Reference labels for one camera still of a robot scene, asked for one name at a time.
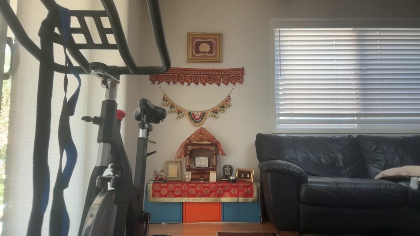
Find white window frame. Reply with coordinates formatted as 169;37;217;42
271;19;420;134

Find white window blinds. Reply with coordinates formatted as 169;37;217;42
274;28;420;129

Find red gold patterned cloth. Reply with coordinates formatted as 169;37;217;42
147;181;259;202

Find black leather sofa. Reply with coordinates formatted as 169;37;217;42
255;133;420;234

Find beaded garland wall hanging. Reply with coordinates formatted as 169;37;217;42
160;87;234;127

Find red embroidered wall hanging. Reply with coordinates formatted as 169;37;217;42
150;67;245;87

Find beige cushion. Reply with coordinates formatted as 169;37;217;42
374;166;420;180

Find small gold framed picture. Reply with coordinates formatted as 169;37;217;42
236;168;255;183

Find gold photo frame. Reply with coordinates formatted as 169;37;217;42
164;160;182;181

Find black exercise bike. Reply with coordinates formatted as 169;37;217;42
0;0;171;236

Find white sheer curtain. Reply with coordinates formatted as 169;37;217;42
0;0;129;236

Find dark floor rug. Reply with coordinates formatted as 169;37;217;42
217;232;279;236

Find wooden shrine with canopy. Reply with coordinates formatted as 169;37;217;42
175;127;227;182

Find gold framed wall picture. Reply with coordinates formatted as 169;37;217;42
187;32;222;63

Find blue storage bin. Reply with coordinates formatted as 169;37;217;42
222;202;261;223
145;202;182;224

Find blue black hanging strap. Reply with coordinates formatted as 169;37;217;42
26;5;82;236

